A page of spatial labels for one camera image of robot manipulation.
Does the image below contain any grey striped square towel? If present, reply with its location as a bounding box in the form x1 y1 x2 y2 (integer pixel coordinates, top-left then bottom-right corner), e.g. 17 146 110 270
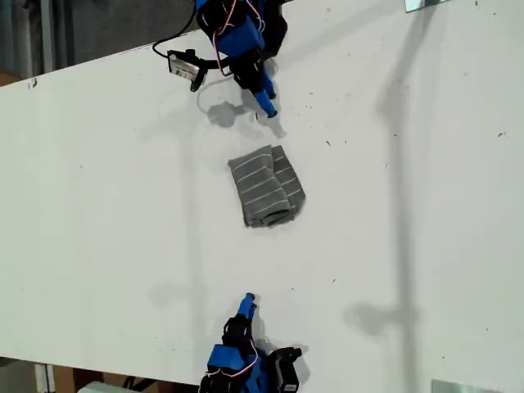
227 143 308 229

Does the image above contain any white box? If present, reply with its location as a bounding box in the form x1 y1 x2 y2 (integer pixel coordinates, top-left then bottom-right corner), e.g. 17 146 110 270
77 380 128 393

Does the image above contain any white table leg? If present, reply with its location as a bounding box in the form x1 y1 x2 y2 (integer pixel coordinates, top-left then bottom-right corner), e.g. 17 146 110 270
34 363 56 393

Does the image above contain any camera black stalk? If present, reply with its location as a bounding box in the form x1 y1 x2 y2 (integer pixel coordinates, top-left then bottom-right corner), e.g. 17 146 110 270
200 58 235 75

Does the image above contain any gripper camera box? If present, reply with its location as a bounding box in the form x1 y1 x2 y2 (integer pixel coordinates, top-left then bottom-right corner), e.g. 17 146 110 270
273 346 303 393
166 48 208 93

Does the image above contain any camera black cable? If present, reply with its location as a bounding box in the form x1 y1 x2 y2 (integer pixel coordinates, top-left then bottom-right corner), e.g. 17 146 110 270
151 0 198 57

